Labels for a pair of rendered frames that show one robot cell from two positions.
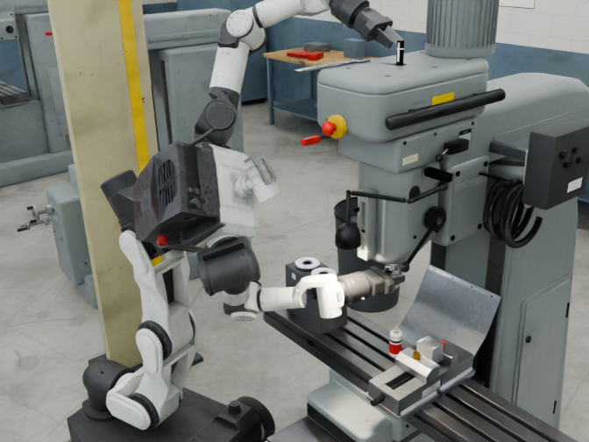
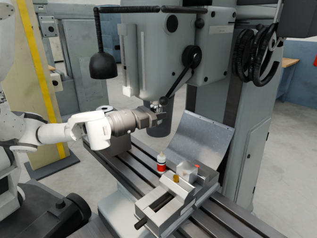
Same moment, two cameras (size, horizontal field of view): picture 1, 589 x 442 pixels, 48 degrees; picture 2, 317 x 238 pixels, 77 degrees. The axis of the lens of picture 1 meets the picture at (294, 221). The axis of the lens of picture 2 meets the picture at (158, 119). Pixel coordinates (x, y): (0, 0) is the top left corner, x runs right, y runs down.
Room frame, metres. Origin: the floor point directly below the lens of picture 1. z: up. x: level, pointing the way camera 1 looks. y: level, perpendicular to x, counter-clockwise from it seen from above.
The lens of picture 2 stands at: (1.12, -0.25, 1.56)
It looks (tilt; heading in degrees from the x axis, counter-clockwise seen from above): 27 degrees down; 355
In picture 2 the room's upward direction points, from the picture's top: straight up
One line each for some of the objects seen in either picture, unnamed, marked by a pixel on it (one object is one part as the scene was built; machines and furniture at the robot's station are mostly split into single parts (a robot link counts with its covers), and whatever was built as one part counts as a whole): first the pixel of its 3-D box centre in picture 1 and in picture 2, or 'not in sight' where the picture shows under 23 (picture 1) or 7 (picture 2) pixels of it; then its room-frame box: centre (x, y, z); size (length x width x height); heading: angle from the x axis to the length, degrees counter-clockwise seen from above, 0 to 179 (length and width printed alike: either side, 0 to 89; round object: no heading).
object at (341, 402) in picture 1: (386, 391); (156, 195); (1.82, -0.30, 0.79); 0.50 x 0.35 x 0.12; 128
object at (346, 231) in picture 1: (348, 233); (103, 63); (1.66, -0.15, 1.46); 0.07 x 0.07 x 0.06
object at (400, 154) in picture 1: (408, 135); not in sight; (1.84, -0.33, 1.68); 0.34 x 0.24 x 0.10; 128
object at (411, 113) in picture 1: (448, 107); not in sight; (1.72, -0.42, 1.79); 0.45 x 0.04 x 0.04; 128
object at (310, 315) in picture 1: (315, 292); (110, 128); (2.08, -0.07, 1.03); 0.22 x 0.12 x 0.20; 33
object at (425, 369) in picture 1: (416, 364); (176, 185); (1.65, -0.36, 1.02); 0.12 x 0.06 x 0.04; 39
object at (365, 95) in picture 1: (402, 92); not in sight; (1.83, -0.31, 1.81); 0.47 x 0.26 x 0.16; 128
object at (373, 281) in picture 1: (366, 284); (134, 120); (1.77, -0.22, 1.23); 0.13 x 0.12 x 0.10; 28
